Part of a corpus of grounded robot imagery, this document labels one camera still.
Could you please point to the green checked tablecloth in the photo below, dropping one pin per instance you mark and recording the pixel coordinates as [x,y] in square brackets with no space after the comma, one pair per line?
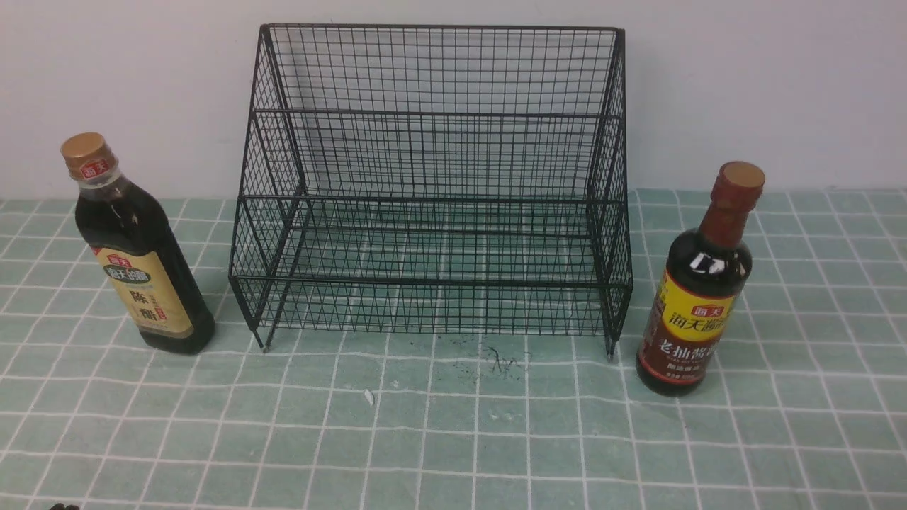
[803,407]

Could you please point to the soy sauce bottle red cap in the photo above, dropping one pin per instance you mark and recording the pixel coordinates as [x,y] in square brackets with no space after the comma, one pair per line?
[706,270]

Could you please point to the black wire mesh rack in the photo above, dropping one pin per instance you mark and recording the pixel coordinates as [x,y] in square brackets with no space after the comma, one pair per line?
[459,179]

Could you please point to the vinegar bottle gold cap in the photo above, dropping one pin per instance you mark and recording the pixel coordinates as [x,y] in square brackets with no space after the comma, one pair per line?
[128,231]

